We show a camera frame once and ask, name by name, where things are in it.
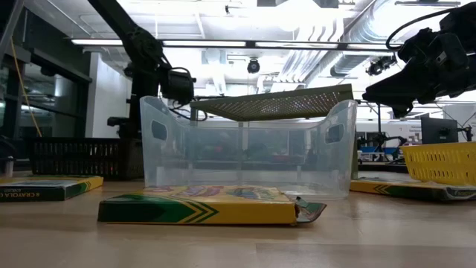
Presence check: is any green perforated metal shelf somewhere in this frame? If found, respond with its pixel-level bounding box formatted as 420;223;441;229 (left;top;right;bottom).
189;83;360;182

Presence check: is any yellow extension cord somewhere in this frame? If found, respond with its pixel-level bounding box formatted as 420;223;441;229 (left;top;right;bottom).
10;36;43;138

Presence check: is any clear plastic bin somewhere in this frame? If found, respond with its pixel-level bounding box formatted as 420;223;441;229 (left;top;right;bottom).
139;95;358;200

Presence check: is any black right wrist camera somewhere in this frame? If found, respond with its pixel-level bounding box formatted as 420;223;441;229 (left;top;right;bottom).
438;2;476;36

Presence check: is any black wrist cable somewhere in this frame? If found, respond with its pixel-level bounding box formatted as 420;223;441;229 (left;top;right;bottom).
385;7;454;52
167;65;208;123

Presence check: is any long ceiling light strip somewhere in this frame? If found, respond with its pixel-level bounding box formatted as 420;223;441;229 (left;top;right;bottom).
70;38;432;52

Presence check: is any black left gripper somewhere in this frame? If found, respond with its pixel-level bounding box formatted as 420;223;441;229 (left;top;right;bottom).
106;55;197;139

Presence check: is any black ceiling spotlight cluster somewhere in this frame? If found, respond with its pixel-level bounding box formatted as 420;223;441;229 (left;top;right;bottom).
365;54;398;77

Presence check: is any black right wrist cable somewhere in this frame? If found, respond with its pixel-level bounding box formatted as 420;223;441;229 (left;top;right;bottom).
385;7;454;52

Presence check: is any white wall poster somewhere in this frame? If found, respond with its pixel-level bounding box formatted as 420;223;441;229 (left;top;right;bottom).
408;126;423;144

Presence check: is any Crayola crayon box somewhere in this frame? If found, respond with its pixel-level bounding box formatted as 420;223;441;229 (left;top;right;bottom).
349;176;476;202
97;185;328;226
0;174;105;204

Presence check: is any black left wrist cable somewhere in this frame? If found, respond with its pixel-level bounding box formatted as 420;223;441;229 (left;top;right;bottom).
167;65;208;123

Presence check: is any thin black pole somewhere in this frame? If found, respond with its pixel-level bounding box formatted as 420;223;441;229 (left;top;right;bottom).
376;103;382;150

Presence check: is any black computer monitor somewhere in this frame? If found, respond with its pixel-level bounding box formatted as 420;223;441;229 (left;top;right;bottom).
420;116;459;145

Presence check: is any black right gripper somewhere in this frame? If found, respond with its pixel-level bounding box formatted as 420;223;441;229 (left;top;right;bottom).
362;28;472;119

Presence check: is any yellow plastic basket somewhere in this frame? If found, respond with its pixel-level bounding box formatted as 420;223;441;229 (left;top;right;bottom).
399;141;476;187

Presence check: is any black mesh basket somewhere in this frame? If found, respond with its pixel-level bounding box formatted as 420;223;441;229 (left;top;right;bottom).
28;136;145;182

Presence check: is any small silver cylinder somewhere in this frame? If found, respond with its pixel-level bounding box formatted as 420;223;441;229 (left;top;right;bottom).
3;156;15;178

